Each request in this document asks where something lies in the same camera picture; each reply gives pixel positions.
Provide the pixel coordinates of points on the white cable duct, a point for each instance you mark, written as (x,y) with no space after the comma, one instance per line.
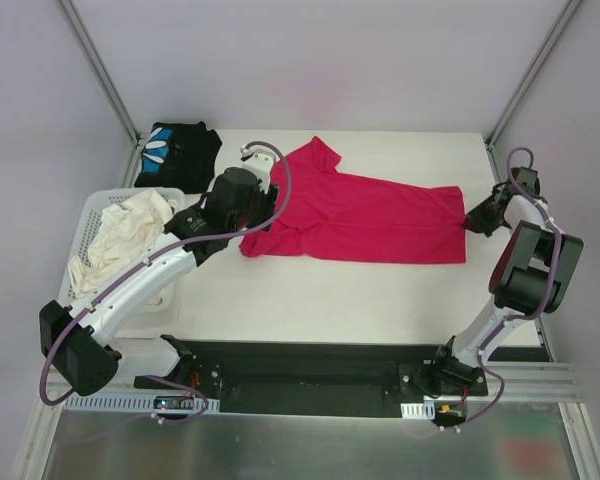
(141,403)
(418,411)

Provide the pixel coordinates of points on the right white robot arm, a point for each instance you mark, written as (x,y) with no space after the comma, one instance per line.
(530,278)

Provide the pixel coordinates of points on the black folded t shirt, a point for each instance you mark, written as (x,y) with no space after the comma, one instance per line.
(179,155)

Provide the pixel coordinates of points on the right white cable duct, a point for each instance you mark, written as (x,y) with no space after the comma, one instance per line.
(418,411)

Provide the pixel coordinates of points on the right aluminium frame post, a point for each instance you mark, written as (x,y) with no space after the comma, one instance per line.
(552,39)

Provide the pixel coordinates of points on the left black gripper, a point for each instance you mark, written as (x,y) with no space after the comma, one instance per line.
(268,203)

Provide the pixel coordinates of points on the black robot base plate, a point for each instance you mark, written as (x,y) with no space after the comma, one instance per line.
(340,380)

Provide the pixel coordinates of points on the cream t shirt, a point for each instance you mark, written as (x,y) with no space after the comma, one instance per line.
(125,230)

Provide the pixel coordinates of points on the left aluminium frame post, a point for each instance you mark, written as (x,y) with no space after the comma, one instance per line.
(89,50)

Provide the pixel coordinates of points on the pink t shirt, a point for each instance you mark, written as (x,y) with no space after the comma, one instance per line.
(346,217)

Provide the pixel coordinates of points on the left white cable duct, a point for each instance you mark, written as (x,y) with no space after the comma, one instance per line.
(141,403)

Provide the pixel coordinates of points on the white plastic laundry basket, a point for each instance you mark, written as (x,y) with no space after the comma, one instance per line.
(80,240)

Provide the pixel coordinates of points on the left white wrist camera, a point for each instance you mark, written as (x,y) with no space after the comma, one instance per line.
(259,162)

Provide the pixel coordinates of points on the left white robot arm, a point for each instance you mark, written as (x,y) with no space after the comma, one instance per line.
(81,341)

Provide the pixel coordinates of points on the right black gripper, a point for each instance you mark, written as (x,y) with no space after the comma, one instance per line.
(490,213)

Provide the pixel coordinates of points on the aluminium frame post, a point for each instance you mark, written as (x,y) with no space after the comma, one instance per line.
(552,39)
(89,50)

